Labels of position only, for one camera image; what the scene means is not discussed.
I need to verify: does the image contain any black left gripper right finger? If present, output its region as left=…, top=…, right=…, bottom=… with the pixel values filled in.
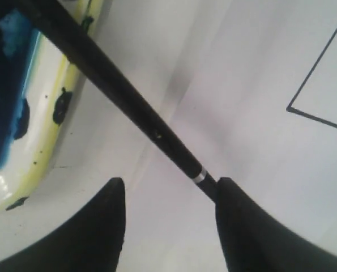
left=216, top=177, right=337, bottom=271

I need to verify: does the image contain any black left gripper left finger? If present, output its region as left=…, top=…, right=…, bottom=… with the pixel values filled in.
left=0, top=177, right=126, bottom=271

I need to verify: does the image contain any white paper with black square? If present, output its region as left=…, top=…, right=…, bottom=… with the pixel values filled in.
left=122, top=0, right=337, bottom=256

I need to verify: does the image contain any black paintbrush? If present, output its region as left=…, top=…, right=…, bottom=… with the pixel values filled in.
left=13, top=1, right=217, bottom=202

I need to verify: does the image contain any white tray with blue paint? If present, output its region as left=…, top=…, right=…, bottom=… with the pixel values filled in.
left=0, top=0, right=104, bottom=218

